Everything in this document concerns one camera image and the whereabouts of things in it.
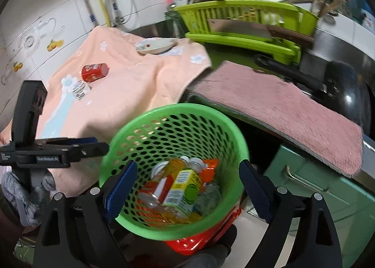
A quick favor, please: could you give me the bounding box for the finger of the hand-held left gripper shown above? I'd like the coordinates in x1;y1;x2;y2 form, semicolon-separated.
69;143;110;163
69;137;99;147

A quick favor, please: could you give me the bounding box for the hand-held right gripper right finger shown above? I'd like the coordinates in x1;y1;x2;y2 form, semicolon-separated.
239;160;343;268

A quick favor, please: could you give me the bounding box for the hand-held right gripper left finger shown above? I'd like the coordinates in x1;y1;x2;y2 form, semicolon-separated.
34;160;139;268

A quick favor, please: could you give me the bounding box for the clear plastic cup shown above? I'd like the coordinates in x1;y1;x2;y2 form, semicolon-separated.
195;183;223;216

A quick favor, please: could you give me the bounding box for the orange wafer wrapper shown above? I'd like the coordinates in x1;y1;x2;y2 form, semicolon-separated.
201;159;220;186

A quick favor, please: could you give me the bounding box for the white blue-print milk carton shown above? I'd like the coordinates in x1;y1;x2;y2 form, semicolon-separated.
71;80;92;100

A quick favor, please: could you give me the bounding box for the yellow-green label bottle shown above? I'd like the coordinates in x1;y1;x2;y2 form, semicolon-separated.
162;169;203;219

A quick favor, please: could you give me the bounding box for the red plastic cup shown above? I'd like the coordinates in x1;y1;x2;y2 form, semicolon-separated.
81;63;108;83

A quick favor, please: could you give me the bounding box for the green mesh basket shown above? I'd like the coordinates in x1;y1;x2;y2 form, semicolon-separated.
99;103;249;242

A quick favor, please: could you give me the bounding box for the person's left hand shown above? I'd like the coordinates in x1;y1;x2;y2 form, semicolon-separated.
1;171;57;226

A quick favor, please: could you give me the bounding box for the peach flower-print towel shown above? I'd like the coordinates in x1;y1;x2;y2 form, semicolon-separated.
35;25;213;195

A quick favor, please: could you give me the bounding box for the red plastic basket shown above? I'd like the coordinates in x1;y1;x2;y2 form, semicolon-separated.
164;208;242;256

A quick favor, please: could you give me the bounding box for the green cabinet drawer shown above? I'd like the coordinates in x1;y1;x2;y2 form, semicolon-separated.
264;143;375;268

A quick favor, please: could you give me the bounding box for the pink fuzzy mat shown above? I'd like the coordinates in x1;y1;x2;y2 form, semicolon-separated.
183;60;365;179

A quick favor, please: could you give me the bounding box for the white patterned plate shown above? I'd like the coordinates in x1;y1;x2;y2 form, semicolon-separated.
135;37;179;55

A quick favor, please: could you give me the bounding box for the black wok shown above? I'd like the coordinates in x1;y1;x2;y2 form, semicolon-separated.
254;54;371;134

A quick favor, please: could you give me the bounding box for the metal pipe with blue band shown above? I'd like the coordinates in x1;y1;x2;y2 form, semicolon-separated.
79;0;98;26

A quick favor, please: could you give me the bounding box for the steel cleaver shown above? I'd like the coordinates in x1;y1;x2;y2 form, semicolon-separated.
206;18;315;49

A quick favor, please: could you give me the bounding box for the green dish rack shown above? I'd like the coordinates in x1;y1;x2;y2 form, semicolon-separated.
173;1;320;65

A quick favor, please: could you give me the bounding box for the metal drawer handle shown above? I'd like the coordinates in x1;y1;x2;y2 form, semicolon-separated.
284;165;327;194

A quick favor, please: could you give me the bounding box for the fruit wall sticker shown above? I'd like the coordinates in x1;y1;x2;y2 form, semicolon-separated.
47;39;65;52

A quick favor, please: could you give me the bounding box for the flexible metal hose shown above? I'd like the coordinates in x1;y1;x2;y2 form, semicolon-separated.
105;0;138;25

